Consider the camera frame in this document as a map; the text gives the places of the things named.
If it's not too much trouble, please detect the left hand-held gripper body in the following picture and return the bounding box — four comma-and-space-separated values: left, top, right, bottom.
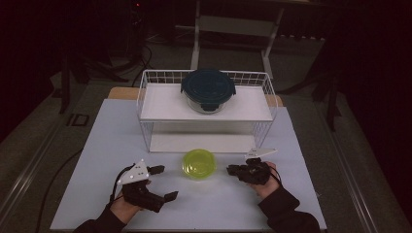
116, 158, 167, 215

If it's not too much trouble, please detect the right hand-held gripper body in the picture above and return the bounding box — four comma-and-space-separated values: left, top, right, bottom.
242, 148, 280, 186

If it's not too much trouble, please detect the yellow-green round lidded container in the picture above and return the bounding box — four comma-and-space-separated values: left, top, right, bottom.
181, 148, 218, 181

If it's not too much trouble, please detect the white wire shelf rack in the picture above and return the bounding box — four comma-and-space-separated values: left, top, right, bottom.
136, 68, 280, 154

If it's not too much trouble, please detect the dark round lidded container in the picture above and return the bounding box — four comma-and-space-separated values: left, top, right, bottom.
180, 68, 237, 116

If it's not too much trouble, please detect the person's right hand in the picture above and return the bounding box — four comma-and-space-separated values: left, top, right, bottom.
247, 161, 284, 201

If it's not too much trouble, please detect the person's left hand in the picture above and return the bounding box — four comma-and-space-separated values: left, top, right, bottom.
109, 180, 154, 225

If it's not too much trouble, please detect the pale blue table mat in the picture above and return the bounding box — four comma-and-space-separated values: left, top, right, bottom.
50, 98, 327, 232

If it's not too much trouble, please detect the black floor outlet box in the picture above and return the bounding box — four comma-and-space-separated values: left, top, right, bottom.
66, 113, 90, 127

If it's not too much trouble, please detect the black metal stand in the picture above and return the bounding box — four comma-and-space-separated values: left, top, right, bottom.
311, 72, 343, 132

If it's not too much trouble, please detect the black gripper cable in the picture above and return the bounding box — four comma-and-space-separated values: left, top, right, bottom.
108, 164, 136, 206
269, 166, 284, 188

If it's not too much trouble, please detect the black floor cable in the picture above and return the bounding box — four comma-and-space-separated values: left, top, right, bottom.
34, 147, 85, 233

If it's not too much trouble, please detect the metal floor rail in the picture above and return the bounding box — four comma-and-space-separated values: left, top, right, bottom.
315, 103, 372, 233
0, 120, 63, 216

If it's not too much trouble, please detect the bundle of black cables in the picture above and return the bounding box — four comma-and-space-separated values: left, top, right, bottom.
95, 40, 154, 87

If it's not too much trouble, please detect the white metal frame stand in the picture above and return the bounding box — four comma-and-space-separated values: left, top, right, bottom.
189, 0, 287, 81

